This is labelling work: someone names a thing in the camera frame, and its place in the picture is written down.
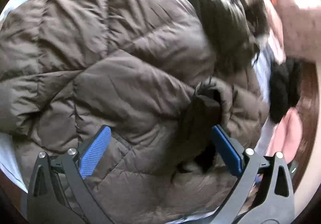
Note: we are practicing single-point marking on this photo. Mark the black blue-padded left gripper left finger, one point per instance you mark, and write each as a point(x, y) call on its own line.
point(46, 200)

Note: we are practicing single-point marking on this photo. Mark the brown puffer down jacket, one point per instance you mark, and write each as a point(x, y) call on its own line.
point(120, 83)

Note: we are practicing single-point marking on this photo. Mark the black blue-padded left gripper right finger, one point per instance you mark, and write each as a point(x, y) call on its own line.
point(263, 192)

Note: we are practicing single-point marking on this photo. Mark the black fuzzy garment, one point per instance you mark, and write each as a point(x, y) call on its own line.
point(285, 87)

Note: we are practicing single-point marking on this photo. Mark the brown wooden headboard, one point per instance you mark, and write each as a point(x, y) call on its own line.
point(308, 109)

